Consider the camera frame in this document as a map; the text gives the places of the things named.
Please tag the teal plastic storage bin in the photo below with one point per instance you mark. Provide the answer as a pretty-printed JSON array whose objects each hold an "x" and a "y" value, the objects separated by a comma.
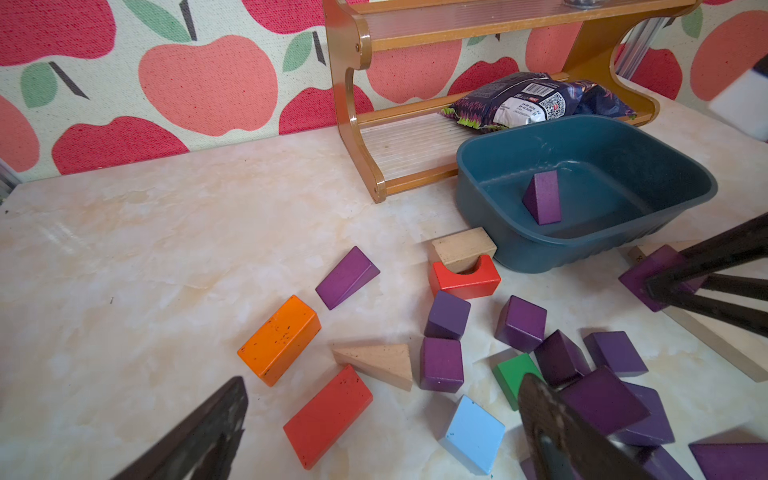
[{"x": 617, "y": 184}]

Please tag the natural wood plank block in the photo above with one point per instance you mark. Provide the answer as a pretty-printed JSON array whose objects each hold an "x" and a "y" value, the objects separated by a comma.
[{"x": 744, "y": 350}]

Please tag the natural wood triangle block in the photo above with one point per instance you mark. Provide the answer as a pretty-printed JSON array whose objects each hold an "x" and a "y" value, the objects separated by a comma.
[{"x": 389, "y": 363}]

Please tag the purple wedge block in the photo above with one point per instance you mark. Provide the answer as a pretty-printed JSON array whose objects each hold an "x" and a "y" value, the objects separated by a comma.
[{"x": 353, "y": 272}]

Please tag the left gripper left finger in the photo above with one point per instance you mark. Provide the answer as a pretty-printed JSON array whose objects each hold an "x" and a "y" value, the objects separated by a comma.
[{"x": 203, "y": 445}]

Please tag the purple rectangular block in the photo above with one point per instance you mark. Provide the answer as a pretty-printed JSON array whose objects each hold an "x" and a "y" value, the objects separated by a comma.
[{"x": 604, "y": 401}]

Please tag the purple flat block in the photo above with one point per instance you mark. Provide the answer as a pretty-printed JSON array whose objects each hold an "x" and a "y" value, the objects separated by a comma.
[{"x": 741, "y": 461}]

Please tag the purple triangular prism block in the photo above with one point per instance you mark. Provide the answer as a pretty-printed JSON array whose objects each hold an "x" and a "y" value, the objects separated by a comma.
[{"x": 542, "y": 198}]

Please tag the wooden three-tier shelf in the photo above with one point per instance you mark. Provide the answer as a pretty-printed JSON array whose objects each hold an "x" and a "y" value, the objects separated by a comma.
[{"x": 411, "y": 145}]

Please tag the purple snack bag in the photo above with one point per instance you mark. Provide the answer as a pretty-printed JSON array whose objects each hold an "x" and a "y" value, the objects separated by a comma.
[{"x": 525, "y": 98}]

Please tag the green cube block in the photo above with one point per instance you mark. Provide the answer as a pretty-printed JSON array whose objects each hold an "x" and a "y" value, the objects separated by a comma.
[{"x": 509, "y": 375}]

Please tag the red arch block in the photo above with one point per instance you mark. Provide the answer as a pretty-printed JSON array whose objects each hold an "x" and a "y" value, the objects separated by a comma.
[{"x": 482, "y": 281}]

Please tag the light blue cube block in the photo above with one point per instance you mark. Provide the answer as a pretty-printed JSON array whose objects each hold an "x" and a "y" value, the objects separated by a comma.
[{"x": 473, "y": 437}]

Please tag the red rectangular block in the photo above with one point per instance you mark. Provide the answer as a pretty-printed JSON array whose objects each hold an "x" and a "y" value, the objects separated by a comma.
[{"x": 327, "y": 416}]

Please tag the orange wooden block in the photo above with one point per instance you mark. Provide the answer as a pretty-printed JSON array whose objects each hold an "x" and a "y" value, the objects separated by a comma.
[{"x": 271, "y": 351}]

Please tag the natural wood cube block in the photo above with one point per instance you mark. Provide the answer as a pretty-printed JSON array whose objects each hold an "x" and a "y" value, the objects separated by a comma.
[{"x": 460, "y": 252}]

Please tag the right aluminium frame post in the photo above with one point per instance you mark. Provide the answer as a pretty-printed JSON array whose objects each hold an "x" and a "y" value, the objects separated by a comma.
[{"x": 636, "y": 45}]

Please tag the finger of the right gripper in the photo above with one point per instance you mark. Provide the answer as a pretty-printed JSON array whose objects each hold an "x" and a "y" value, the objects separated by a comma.
[
  {"x": 745, "y": 243},
  {"x": 755, "y": 321}
]

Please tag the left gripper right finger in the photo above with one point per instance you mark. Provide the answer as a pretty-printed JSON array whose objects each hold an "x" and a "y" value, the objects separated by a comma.
[{"x": 562, "y": 445}]

